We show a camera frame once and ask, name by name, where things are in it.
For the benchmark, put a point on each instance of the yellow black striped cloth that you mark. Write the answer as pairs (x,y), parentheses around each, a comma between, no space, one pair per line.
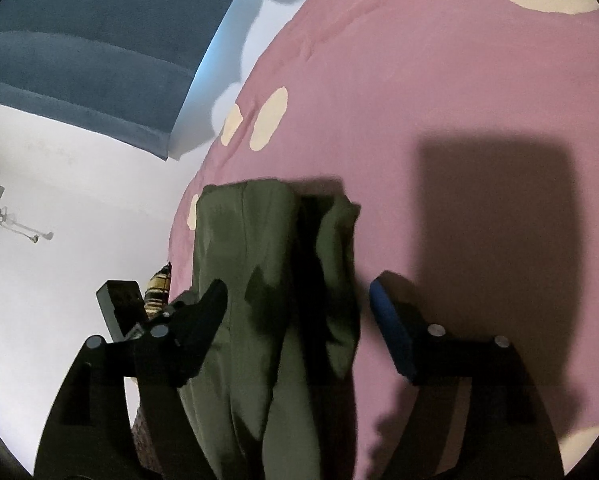
(159,287)

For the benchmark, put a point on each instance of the pink spotted blanket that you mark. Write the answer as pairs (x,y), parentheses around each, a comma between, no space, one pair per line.
(429,85)

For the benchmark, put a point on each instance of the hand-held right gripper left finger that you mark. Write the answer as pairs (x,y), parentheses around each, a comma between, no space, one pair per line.
(212,310)

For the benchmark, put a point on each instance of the dark green jacket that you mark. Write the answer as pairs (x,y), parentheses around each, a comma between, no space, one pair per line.
(259,240)

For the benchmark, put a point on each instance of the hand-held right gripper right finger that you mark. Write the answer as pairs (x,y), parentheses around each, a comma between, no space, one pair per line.
(387,320)

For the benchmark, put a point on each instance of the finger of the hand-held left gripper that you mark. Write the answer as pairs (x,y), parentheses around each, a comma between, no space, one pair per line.
(185,301)

